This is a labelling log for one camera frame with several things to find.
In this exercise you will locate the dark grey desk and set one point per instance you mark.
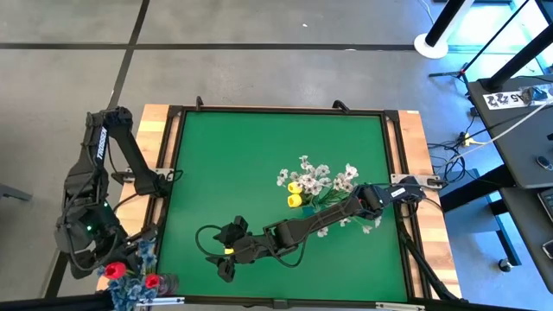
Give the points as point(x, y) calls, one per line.
point(525, 224)

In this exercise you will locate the yellow plug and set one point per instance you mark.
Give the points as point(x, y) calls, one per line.
point(467, 139)

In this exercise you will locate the grey chair leg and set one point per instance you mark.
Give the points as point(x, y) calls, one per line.
point(13, 192)

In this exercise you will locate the blue artificial flower bunch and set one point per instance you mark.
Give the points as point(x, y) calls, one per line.
point(149, 257)
point(129, 293)

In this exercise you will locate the black caster wheel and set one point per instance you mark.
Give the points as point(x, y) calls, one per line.
point(505, 264)

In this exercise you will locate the pole with round white base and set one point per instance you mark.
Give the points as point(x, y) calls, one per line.
point(432, 49)

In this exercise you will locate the teal glass vase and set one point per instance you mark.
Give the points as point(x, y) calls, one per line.
point(309, 212)

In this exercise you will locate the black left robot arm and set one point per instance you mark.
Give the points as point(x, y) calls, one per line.
point(99, 147)

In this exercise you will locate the white printed paper label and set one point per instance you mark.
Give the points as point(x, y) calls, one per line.
point(505, 100)

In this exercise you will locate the red artificial tulip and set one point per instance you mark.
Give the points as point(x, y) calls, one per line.
point(114, 271)
point(152, 281)

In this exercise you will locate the black table frame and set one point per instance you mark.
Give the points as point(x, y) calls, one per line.
point(281, 109)

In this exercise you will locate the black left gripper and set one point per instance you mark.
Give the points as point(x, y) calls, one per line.
point(86, 216)

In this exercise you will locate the thin black tripod stand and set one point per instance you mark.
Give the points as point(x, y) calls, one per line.
point(497, 34)

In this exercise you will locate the black rig beam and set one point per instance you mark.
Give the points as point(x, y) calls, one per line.
point(65, 302)

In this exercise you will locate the computer mouse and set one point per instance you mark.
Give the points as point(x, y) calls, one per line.
point(544, 162)

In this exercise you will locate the green table mat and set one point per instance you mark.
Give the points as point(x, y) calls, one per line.
point(237, 142)

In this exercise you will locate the silver frame bracket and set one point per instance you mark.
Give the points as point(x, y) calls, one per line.
point(160, 301)
point(399, 306)

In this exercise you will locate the small blue object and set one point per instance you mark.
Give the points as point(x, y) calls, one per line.
point(538, 94)

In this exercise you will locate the thick black pole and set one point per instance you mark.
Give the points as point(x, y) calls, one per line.
point(518, 62)

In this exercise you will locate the black phone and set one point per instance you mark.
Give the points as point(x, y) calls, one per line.
point(548, 249)

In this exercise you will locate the black desk leg bar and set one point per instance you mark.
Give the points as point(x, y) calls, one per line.
point(471, 190)

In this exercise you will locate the black keyboard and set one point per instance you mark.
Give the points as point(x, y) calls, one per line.
point(548, 205)

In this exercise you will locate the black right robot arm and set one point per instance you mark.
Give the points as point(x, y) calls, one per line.
point(319, 218)

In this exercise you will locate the dark glass vase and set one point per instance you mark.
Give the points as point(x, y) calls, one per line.
point(169, 284)

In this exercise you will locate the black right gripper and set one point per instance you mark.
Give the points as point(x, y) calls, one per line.
point(252, 249)

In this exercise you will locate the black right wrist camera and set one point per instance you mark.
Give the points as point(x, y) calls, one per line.
point(233, 230)

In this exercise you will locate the black desk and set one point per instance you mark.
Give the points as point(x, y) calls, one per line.
point(518, 142)

